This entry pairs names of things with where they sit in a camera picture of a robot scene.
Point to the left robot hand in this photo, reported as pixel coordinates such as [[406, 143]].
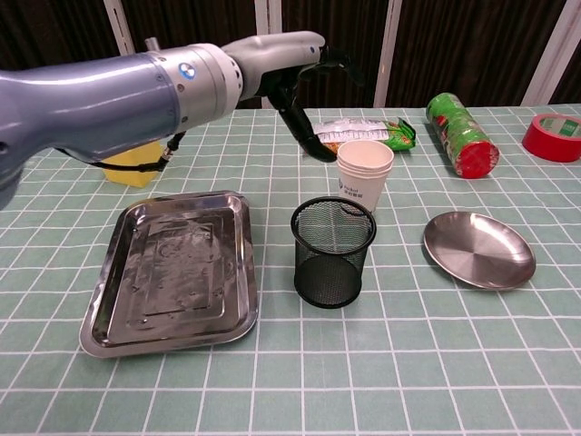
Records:
[[281, 54]]

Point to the white paper cup stack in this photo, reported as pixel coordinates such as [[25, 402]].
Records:
[[363, 181]]

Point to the black mesh pen holder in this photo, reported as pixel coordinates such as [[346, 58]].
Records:
[[327, 277]]

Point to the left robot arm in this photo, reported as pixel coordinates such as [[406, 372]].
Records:
[[100, 104]]

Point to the green snack packet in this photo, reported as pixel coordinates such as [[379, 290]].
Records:
[[399, 136]]

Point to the green chips can red lid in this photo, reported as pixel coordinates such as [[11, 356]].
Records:
[[458, 131]]

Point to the yellow cube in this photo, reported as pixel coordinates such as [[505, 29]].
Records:
[[131, 178]]

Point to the rectangular steel tray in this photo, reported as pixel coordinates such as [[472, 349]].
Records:
[[181, 290]]

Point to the red tape roll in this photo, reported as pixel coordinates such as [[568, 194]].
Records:
[[540, 145]]

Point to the round steel plate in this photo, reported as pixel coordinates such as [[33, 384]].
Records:
[[481, 254]]

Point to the green checked tablecloth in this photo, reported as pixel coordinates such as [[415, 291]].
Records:
[[318, 363]]

